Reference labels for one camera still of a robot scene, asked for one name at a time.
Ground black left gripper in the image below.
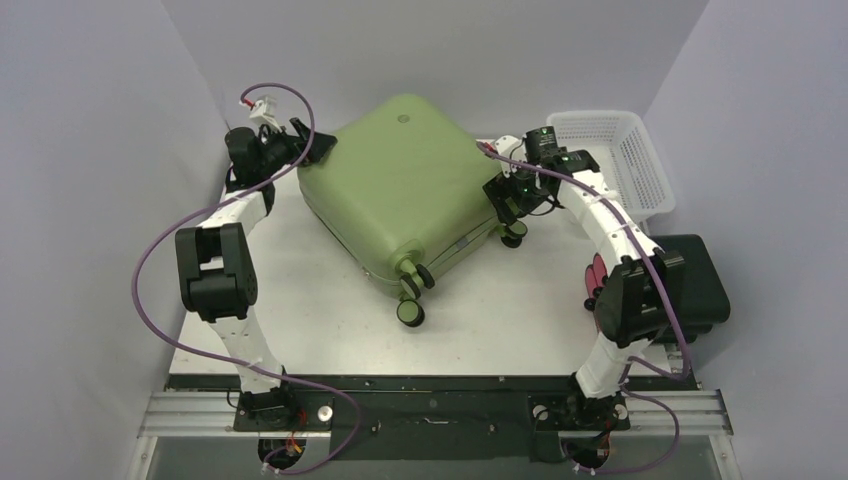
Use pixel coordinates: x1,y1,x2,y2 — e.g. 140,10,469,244
259,120,337,179

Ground green hard-shell suitcase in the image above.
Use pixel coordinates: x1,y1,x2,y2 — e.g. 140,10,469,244
298,94,527,328

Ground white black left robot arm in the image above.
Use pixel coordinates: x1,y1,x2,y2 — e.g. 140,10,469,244
175,117,337,430

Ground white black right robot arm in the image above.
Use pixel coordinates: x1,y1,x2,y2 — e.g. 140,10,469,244
476,126,685,427

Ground white perforated plastic basket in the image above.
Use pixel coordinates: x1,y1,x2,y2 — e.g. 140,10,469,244
547,110,676,222

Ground black and pink storage organizer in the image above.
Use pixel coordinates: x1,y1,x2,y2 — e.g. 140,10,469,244
583,234,731,347

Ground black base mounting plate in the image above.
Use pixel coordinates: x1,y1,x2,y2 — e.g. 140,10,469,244
166,375,695,472

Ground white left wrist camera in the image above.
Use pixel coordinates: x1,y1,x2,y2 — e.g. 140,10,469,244
249,95,281,131

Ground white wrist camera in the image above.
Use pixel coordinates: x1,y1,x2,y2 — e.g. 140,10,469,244
492,135,526,178
249,95,281,131

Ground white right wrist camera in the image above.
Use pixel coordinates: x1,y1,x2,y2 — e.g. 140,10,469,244
492,135,526,178

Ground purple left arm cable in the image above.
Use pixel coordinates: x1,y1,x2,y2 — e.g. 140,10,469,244
130,82,363,477

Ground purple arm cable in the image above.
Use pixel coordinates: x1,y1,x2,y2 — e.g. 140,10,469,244
130,82,363,477
475,140,694,477

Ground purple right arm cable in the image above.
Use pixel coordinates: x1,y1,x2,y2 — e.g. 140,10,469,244
475,140,694,477

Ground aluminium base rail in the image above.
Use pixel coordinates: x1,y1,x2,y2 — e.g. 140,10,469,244
138,390,733,439

